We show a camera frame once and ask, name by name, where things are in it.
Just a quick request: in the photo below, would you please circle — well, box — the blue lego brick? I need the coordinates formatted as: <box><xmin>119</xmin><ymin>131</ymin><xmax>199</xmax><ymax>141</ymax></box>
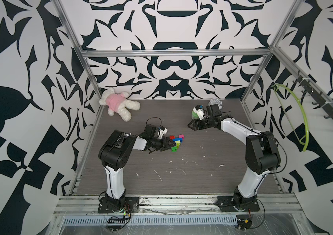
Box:
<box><xmin>173</xmin><ymin>138</ymin><xmax>184</xmax><ymax>142</ymax></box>

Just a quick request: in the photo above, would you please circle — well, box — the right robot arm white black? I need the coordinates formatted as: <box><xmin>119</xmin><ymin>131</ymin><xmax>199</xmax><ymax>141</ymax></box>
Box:
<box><xmin>188</xmin><ymin>104</ymin><xmax>281</xmax><ymax>207</ymax></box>

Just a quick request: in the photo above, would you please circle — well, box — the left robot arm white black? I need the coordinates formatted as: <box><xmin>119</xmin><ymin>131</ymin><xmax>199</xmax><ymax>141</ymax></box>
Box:
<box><xmin>98</xmin><ymin>124</ymin><xmax>177</xmax><ymax>207</ymax></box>

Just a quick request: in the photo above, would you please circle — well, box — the lime lego brick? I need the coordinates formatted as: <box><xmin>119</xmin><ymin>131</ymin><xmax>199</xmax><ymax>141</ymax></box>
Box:
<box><xmin>175</xmin><ymin>141</ymin><xmax>181</xmax><ymax>148</ymax></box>

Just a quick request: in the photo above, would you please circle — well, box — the black hook rack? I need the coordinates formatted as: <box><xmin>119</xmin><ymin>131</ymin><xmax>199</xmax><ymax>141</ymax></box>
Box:
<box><xmin>294</xmin><ymin>72</ymin><xmax>333</xmax><ymax>121</ymax></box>

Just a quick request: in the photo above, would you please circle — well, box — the white plush toy pink shirt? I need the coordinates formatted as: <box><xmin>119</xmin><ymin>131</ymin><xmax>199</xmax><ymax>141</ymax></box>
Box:
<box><xmin>99</xmin><ymin>88</ymin><xmax>141</xmax><ymax>122</ymax></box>

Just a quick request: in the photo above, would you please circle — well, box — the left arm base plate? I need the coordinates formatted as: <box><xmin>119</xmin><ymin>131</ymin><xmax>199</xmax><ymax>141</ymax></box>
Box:
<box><xmin>97</xmin><ymin>195</ymin><xmax>140</xmax><ymax>214</ymax></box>

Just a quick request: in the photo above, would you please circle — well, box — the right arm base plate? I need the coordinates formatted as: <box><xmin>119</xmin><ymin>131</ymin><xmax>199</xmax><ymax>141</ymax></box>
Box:
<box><xmin>215</xmin><ymin>194</ymin><xmax>260</xmax><ymax>212</ymax></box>

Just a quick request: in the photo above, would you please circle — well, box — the small yellow connector box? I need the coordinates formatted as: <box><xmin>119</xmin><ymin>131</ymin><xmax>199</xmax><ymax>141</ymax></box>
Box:
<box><xmin>237</xmin><ymin>218</ymin><xmax>252</xmax><ymax>231</ymax></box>

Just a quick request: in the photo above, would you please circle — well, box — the green lego brick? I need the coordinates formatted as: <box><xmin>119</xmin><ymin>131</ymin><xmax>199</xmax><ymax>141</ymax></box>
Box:
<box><xmin>171</xmin><ymin>146</ymin><xmax>178</xmax><ymax>152</ymax></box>

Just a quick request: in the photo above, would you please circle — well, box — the aluminium front rail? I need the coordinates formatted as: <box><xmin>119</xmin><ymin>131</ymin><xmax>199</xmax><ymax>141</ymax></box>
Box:
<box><xmin>53</xmin><ymin>193</ymin><xmax>303</xmax><ymax>216</ymax></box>

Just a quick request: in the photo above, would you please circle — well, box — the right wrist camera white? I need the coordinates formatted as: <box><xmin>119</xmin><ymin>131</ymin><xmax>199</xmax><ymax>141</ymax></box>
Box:
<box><xmin>193</xmin><ymin>105</ymin><xmax>205</xmax><ymax>120</ymax></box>

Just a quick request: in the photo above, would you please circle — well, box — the green hoop tube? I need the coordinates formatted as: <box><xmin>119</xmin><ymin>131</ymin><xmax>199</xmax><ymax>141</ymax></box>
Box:
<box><xmin>272</xmin><ymin>83</ymin><xmax>310</xmax><ymax>152</ymax></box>

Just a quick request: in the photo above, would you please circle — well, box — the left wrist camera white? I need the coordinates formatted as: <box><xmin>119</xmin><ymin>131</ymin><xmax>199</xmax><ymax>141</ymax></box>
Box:
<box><xmin>158</xmin><ymin>126</ymin><xmax>168</xmax><ymax>139</ymax></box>

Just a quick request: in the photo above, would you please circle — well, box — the small white alarm clock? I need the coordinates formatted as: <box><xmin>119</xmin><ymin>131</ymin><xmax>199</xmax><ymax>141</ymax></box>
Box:
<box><xmin>209</xmin><ymin>99</ymin><xmax>222</xmax><ymax>109</ymax></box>

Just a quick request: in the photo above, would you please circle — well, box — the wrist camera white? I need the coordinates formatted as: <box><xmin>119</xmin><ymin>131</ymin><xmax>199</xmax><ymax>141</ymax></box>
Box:
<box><xmin>193</xmin><ymin>105</ymin><xmax>205</xmax><ymax>120</ymax></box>
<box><xmin>158</xmin><ymin>126</ymin><xmax>168</xmax><ymax>139</ymax></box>

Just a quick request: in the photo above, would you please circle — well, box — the green lidded jar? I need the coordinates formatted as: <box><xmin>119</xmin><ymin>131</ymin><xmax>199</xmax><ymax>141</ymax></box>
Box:
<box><xmin>191</xmin><ymin>111</ymin><xmax>199</xmax><ymax>119</ymax></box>

